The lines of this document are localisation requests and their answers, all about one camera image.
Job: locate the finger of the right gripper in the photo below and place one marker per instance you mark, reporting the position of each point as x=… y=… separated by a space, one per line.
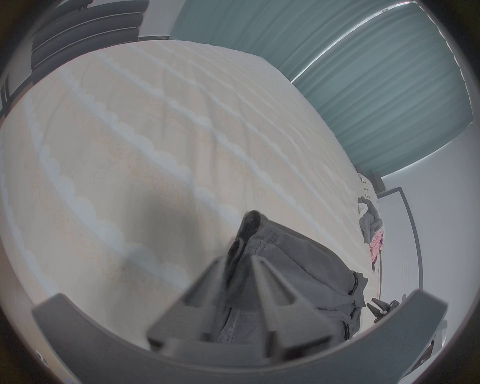
x=380 y=306
x=374 y=312

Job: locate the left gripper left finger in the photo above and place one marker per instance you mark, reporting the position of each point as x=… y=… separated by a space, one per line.
x=187 y=315

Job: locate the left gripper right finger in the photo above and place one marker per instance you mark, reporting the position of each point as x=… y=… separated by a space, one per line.
x=292 y=330

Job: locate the black T-shirt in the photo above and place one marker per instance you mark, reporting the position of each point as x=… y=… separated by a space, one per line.
x=300 y=270

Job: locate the pink garment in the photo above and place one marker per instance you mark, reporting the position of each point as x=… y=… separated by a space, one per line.
x=375 y=249

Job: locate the purple garment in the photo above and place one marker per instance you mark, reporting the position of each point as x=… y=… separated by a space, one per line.
x=379 y=243

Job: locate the grey garment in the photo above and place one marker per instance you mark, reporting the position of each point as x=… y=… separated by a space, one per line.
x=369 y=221

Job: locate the white garment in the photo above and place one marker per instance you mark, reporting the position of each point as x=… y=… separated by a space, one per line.
x=362 y=205

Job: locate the grey bedside table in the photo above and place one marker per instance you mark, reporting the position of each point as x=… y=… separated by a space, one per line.
x=375 y=178

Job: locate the bed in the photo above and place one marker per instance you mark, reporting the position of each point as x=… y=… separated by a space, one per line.
x=150 y=142

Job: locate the blue-green curtain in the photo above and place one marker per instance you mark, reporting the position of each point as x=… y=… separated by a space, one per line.
x=390 y=93
x=262 y=33

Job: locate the black chest of drawers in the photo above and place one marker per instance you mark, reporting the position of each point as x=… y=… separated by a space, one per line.
x=86 y=37

